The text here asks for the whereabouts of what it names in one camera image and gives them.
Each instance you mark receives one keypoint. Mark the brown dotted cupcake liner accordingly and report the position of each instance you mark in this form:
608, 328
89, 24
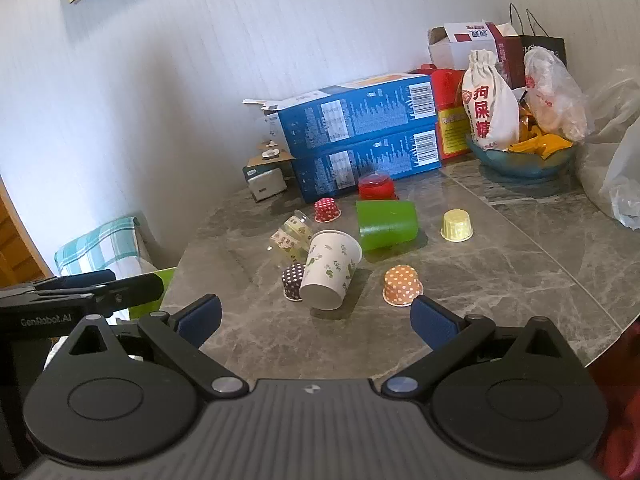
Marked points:
292, 280

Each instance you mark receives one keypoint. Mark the green plastic cup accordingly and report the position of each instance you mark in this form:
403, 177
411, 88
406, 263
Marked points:
387, 225

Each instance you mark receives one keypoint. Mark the green box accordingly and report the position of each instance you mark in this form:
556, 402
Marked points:
155, 305

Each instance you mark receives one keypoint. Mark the opened blue carton box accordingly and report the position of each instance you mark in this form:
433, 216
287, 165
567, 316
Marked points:
350, 110

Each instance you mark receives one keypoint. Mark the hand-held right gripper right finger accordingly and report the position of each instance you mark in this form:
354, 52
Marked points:
434, 322

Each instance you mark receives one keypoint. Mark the blue bowl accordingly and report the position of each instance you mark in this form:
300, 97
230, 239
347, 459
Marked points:
515, 166

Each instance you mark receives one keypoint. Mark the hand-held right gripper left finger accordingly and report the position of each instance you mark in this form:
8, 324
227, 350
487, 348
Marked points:
199, 319

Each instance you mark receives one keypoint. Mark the yellow cupcake liner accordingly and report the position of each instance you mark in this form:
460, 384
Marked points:
457, 226

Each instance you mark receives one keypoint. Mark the red plastic cup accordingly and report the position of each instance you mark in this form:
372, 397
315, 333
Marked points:
377, 187

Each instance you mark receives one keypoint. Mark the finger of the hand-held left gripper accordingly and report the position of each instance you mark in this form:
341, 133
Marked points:
132, 289
85, 278

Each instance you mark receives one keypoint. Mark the white power adapter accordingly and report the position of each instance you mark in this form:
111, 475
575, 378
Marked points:
267, 185

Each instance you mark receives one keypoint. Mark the wooden door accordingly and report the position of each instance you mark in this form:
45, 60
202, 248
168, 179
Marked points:
17, 245

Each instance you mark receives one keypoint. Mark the clear plastic cup with label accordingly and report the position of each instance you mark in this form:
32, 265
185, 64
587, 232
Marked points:
292, 237

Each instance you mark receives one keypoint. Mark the dark red box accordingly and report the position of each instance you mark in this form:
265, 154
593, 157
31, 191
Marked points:
510, 60

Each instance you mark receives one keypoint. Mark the leaf print paper cup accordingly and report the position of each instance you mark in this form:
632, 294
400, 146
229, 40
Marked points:
330, 270

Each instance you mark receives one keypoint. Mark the orange snack packets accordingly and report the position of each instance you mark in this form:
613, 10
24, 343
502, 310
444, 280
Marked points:
540, 143

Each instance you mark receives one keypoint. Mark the closed blue carton box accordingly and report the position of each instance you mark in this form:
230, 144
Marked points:
350, 167

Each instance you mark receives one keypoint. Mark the red dotted cupcake liner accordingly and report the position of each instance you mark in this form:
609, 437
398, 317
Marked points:
327, 210

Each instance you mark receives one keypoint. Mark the clear plastic food bag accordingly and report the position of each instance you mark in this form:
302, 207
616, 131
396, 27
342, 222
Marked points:
555, 95

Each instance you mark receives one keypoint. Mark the red canister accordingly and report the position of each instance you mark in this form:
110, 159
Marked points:
450, 127

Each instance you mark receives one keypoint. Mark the white and red carton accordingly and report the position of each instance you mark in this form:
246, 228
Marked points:
450, 52

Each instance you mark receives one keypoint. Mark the red cloth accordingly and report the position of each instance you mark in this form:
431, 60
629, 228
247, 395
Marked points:
620, 410

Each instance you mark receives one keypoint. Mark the black paper bag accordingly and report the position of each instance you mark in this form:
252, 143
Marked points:
550, 44

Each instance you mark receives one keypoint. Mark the white cloth pouch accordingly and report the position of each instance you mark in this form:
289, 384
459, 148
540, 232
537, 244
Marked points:
490, 110

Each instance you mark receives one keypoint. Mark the brown cardboard package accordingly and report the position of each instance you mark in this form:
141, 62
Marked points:
267, 160

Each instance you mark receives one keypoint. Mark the orange dotted cupcake liner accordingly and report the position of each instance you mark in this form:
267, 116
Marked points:
402, 285

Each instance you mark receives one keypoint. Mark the large translucent plastic bag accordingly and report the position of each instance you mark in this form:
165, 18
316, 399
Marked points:
615, 170

